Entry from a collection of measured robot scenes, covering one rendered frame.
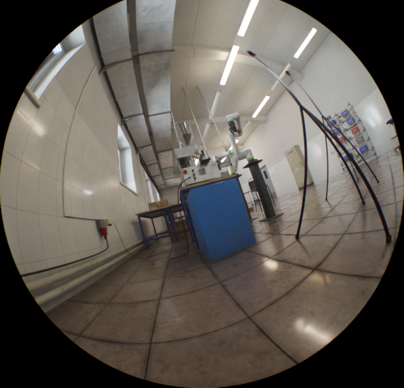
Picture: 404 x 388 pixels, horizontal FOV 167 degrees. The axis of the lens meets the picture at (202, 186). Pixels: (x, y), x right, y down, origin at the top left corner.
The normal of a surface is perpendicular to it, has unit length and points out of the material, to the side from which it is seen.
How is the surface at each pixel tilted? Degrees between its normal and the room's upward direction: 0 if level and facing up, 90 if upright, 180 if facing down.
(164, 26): 177
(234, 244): 90
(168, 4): 178
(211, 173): 90
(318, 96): 90
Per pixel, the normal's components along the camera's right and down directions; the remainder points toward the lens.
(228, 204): 0.17, -0.25
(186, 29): 0.29, 0.94
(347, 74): -0.94, 0.24
